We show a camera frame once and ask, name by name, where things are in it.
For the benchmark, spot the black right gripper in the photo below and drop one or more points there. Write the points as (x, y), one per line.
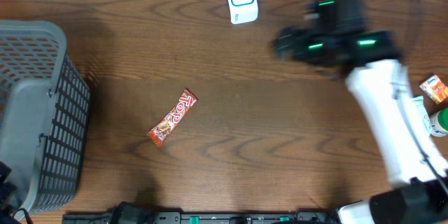
(296, 36)

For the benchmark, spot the orange Kleenex tissue pack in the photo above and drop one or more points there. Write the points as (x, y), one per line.
(435, 89)

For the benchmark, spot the teal wet wipes pack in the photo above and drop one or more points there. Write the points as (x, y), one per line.
(419, 103)

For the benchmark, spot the red Top chocolate bar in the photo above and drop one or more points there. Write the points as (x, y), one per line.
(159, 133)

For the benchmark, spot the green lid jar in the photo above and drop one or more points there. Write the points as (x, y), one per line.
(438, 123)

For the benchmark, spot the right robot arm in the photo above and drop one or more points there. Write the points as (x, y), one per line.
(375, 75)

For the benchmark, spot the grey plastic basket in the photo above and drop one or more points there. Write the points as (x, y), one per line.
(45, 106)

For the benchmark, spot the black mounting rail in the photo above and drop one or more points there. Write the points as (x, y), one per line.
(198, 218)

